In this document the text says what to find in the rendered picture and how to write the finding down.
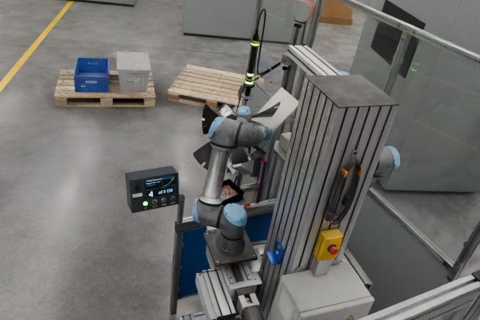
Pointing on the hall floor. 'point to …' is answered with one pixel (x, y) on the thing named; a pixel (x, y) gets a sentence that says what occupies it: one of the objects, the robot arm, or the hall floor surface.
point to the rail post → (176, 272)
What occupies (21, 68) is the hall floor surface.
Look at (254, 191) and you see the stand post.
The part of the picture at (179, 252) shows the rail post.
